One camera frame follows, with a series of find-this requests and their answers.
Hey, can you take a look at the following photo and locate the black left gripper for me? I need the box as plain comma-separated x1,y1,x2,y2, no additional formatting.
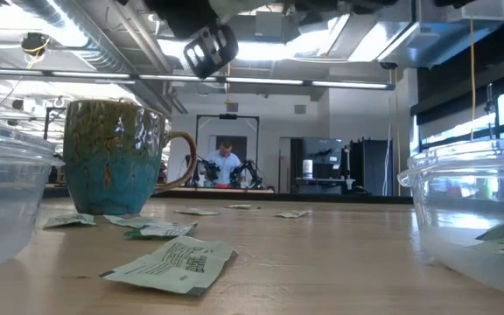
143,0,241,81

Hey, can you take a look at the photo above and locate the clear plastic bin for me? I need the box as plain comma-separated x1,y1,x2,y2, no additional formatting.
396,138,504,299
0,118,67,276

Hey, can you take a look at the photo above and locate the LED light bar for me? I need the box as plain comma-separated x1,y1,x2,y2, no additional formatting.
0,67,396,92

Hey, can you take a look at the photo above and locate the person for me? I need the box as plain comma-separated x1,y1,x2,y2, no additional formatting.
202,138,248,188

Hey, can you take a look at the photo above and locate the teal brown ceramic mug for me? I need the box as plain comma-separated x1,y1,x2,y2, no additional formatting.
62,99,199,216

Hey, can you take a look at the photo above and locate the black cabinet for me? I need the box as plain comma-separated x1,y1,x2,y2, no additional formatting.
348,137,394,197

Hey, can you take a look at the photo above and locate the black stand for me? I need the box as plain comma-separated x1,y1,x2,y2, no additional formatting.
484,82,498,142

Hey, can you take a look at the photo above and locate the black rig frame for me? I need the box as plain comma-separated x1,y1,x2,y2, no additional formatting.
194,113,261,189

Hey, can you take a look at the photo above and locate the black ceiling cable reel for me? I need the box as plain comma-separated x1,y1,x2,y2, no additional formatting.
19,31,53,59

